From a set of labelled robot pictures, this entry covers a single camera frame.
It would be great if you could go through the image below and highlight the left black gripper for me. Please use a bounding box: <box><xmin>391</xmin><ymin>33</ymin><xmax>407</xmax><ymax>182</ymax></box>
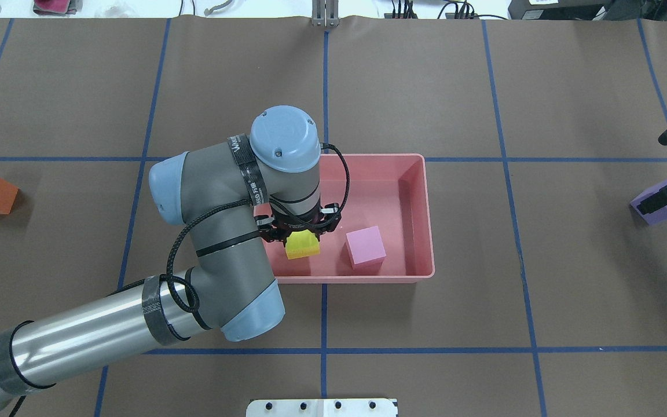
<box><xmin>256</xmin><ymin>204</ymin><xmax>342</xmax><ymax>244</ymax></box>

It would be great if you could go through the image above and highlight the purple foam block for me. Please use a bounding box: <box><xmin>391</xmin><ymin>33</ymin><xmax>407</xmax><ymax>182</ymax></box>
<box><xmin>630</xmin><ymin>179</ymin><xmax>667</xmax><ymax>225</ymax></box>

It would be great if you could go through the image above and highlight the yellow foam block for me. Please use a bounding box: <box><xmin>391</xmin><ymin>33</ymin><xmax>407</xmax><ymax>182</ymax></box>
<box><xmin>285</xmin><ymin>230</ymin><xmax>321</xmax><ymax>259</ymax></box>

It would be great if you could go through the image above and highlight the pink foam block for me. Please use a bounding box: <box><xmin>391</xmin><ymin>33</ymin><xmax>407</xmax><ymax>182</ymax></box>
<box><xmin>345</xmin><ymin>225</ymin><xmax>387</xmax><ymax>270</ymax></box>

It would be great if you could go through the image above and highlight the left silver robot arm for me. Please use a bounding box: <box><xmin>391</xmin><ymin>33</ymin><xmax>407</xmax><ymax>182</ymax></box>
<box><xmin>0</xmin><ymin>105</ymin><xmax>343</xmax><ymax>411</ymax></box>

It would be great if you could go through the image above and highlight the pink plastic bin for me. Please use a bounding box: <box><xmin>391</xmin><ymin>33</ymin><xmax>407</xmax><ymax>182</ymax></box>
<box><xmin>265</xmin><ymin>153</ymin><xmax>435</xmax><ymax>283</ymax></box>

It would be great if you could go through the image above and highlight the red grey cloth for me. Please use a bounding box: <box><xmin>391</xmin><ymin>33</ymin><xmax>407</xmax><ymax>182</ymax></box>
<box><xmin>32</xmin><ymin>0</ymin><xmax>83</xmax><ymax>16</ymax></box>

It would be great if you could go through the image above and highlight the white pedestal column base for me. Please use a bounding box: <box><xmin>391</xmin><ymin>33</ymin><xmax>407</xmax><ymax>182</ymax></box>
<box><xmin>245</xmin><ymin>398</ymin><xmax>400</xmax><ymax>416</ymax></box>

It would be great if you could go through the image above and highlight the aluminium frame post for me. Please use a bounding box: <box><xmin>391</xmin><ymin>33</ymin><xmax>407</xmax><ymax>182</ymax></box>
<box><xmin>311</xmin><ymin>0</ymin><xmax>340</xmax><ymax>29</ymax></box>

